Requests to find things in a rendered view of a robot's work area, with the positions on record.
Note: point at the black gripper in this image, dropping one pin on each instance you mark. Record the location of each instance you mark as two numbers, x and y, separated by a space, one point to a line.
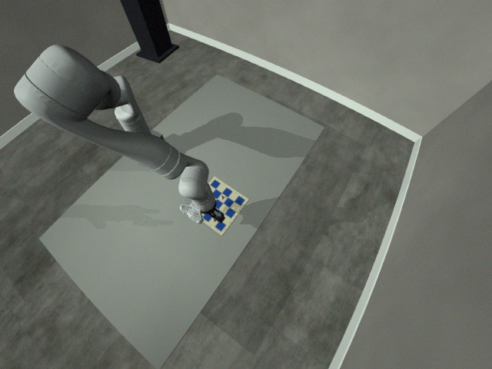
215 212

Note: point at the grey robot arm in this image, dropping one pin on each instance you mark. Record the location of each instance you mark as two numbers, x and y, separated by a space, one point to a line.
62 87

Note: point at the blue and cream chessboard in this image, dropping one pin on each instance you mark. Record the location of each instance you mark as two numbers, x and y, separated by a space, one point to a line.
230 206

